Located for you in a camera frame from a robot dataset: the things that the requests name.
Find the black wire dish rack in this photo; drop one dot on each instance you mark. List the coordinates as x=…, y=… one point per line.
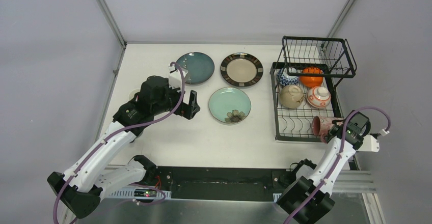
x=333, y=57

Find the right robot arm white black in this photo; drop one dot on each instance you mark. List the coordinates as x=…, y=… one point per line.
x=308, y=198

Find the dark blue plate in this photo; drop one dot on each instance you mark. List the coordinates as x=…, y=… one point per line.
x=200, y=67

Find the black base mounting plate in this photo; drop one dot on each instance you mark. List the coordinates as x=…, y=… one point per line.
x=227, y=184

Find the pink cup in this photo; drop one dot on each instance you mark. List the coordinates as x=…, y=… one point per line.
x=133, y=95

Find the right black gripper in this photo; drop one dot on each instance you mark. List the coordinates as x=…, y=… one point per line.
x=329, y=136

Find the dark red cup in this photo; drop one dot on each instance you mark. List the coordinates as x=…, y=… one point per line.
x=321, y=126

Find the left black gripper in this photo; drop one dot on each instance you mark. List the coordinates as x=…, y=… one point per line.
x=184, y=106

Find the teal flower plate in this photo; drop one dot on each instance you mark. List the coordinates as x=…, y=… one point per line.
x=229, y=105

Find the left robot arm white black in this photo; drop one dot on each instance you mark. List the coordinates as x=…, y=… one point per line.
x=83, y=186

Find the orange bowl white inside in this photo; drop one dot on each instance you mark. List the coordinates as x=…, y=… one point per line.
x=311, y=81

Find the black striped rim plate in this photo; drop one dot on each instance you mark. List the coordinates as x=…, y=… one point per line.
x=241, y=69

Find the orange floral pattern bowl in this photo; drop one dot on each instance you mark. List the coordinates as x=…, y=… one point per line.
x=318, y=97

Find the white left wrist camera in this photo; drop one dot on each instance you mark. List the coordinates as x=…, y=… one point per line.
x=159, y=94

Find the plain white bowl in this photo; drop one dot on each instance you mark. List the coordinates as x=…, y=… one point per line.
x=291, y=96

